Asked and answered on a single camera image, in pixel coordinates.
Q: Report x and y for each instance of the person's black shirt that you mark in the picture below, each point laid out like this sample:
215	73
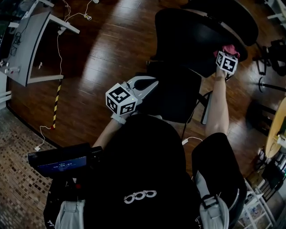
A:
145	156

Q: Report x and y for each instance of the pink cloth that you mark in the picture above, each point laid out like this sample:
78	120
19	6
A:
230	48

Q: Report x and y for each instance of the yellow black striped floor strip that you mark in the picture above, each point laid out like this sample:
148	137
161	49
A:
57	98

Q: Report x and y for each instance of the white power strip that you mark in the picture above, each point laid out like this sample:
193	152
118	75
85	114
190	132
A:
12	70

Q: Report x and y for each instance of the person's light grey trousers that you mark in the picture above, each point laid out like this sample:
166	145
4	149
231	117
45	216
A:
158	116

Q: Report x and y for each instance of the black chair armrest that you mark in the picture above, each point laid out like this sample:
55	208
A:
204	116

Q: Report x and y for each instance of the round wooden table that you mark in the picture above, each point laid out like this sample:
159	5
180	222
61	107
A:
277	129

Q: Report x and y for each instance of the black chair seat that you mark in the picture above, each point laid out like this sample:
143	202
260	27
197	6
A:
174	96

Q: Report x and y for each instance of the white baseboard pipes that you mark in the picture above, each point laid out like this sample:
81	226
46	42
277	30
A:
4	96

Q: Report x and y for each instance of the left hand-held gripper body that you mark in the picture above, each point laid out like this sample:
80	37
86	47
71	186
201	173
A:
120	99

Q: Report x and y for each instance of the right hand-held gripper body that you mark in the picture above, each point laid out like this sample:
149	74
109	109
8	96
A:
226	62

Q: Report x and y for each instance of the black table base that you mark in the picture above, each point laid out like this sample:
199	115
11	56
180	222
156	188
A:
259	116

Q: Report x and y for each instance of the white frame shelf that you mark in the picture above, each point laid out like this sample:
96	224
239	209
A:
277	15

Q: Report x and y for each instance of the person's left forearm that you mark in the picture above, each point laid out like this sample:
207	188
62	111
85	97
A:
107	132

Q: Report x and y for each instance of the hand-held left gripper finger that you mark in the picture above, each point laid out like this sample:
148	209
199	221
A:
149	91
143	78

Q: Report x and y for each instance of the black swivel chair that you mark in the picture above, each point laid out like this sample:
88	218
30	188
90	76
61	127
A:
277	56

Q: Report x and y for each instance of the light blue desk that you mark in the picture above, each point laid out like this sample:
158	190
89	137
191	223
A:
30	9

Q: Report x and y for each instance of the black pole stand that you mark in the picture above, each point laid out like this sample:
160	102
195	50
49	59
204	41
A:
263	84

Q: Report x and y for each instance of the person's right forearm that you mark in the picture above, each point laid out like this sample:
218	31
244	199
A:
217	105

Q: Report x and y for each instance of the black chest monitor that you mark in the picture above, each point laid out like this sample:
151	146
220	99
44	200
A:
62	156

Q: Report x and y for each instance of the grey desk with white legs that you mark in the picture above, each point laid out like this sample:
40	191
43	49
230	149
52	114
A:
26	44

